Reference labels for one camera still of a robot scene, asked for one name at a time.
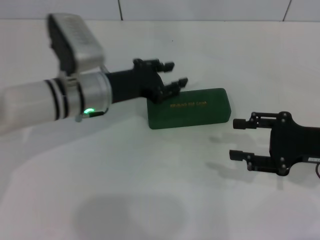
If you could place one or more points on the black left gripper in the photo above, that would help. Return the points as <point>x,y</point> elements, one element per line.
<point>135,82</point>

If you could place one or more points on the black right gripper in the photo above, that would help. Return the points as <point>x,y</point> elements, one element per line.
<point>292,145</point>

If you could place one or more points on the green glasses case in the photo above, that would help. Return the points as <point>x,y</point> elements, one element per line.
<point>197,112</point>

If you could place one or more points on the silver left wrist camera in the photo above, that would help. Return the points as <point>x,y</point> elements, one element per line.
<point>75,42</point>

